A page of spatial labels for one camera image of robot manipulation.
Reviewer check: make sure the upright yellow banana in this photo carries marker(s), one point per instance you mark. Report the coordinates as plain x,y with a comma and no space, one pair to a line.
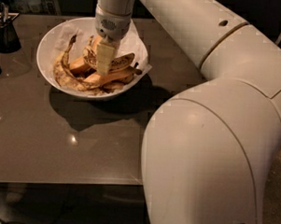
88,58

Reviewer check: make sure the white paper liner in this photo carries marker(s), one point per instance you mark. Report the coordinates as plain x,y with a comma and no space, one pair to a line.
66,57

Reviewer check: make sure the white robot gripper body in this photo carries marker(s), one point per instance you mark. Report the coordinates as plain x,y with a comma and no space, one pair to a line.
113,25

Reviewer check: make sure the lower yellow banana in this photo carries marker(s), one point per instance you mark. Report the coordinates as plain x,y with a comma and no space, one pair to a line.
97,79

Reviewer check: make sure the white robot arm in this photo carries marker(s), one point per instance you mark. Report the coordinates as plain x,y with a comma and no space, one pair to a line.
206,152

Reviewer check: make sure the spotted ripe banana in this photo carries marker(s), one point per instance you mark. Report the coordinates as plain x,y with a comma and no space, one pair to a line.
121,62

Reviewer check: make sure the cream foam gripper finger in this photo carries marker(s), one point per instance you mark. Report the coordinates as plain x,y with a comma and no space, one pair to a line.
104,55

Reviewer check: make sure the white round bowl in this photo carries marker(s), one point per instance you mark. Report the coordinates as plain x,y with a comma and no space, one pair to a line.
57,39

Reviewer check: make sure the black mesh pen holder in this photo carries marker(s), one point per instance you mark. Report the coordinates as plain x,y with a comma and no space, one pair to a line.
9,40

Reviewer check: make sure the brown banana peel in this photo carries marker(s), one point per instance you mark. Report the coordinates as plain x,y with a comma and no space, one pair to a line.
63,75

